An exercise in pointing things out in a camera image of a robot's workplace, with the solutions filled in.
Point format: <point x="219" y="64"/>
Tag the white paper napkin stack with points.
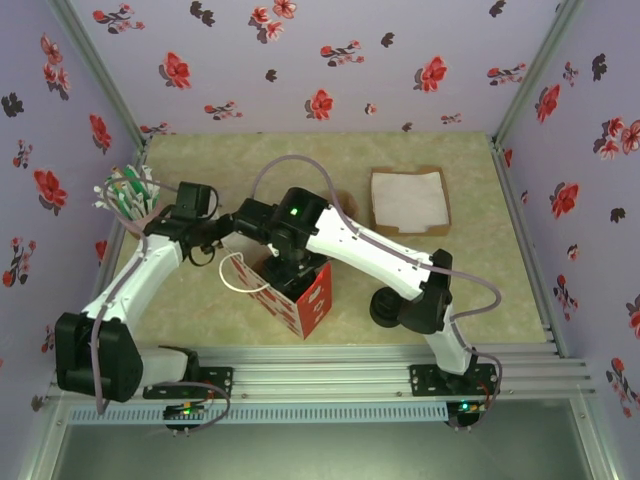
<point x="410" y="200"/>

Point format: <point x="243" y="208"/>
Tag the pink straw holder cup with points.
<point x="134" y="229"/>

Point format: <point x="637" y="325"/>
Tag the red printed paper bag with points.
<point x="315" y="305"/>

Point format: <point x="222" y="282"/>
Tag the aluminium corner post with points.
<point x="95" y="65"/>
<point x="537" y="65"/>

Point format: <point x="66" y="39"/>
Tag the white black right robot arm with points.
<point x="370" y="250"/>

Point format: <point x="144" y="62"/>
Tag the brown pulp cup carrier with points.
<point x="347" y="205"/>

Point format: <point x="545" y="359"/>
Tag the white wrapped straw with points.
<point x="155" y="195"/>
<point x="105" y="196"/>
<point x="148" y="185"/>
<point x="107" y="207"/>

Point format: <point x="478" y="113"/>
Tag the green-lit controller board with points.
<point x="465" y="411"/>
<point x="186" y="412"/>

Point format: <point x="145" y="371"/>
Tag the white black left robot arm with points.
<point x="130" y="280"/>

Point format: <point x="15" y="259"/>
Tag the brown cardboard tray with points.
<point x="410" y="231"/>

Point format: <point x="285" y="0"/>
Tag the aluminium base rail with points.
<point x="320" y="372"/>

